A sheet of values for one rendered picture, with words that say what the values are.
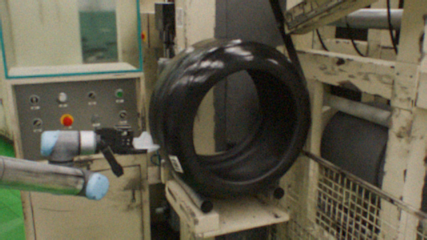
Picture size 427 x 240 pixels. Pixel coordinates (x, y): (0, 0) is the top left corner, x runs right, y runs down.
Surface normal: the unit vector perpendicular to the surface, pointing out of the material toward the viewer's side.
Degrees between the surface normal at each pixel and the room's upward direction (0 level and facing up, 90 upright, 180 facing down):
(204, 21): 90
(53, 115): 90
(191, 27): 90
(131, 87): 90
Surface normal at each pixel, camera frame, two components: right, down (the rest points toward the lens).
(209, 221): 0.37, 0.25
